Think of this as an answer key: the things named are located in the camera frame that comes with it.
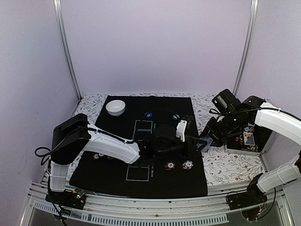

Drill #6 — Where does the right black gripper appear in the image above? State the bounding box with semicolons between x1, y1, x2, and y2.
199;111;240;147

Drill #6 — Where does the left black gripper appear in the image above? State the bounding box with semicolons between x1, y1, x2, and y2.
156;136;208;161

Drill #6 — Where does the orange chip stack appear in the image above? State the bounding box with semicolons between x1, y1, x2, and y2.
164;161;175;171

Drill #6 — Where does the teal chip stack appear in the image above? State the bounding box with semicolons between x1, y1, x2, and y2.
172;114;180;121

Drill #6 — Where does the blue small blind button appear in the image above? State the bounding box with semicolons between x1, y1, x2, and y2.
144;112;153;119

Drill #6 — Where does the orange chip pair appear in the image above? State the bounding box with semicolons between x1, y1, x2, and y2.
93;153;105;161

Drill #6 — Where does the blue playing card deck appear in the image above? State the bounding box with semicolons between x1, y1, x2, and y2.
199;136;213;153

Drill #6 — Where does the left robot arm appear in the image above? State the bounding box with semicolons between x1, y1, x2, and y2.
47;113;208;204

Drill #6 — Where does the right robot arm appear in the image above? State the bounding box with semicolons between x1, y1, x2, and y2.
199;89;301;205

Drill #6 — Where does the aluminium poker case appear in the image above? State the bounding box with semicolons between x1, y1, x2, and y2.
223;98;278;156

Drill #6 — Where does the white ceramic bowl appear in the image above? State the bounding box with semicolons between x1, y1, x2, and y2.
105;100;126;117

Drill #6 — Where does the black poker felt mat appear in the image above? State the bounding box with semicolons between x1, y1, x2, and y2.
69;96;207;199

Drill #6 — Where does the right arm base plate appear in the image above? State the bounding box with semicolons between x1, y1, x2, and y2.
226;187;268;210

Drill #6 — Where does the front aluminium rail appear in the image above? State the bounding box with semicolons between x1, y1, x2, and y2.
22;182;294;226

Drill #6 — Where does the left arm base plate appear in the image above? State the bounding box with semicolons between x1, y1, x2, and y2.
45;189;86;210

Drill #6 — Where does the right aluminium frame post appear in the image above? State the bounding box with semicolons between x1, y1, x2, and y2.
232;0;259;96

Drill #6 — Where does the aluminium frame post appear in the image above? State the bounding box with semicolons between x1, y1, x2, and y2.
232;0;259;96
53;0;82;101

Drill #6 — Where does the left aluminium frame post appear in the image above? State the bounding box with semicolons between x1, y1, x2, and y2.
53;0;82;101

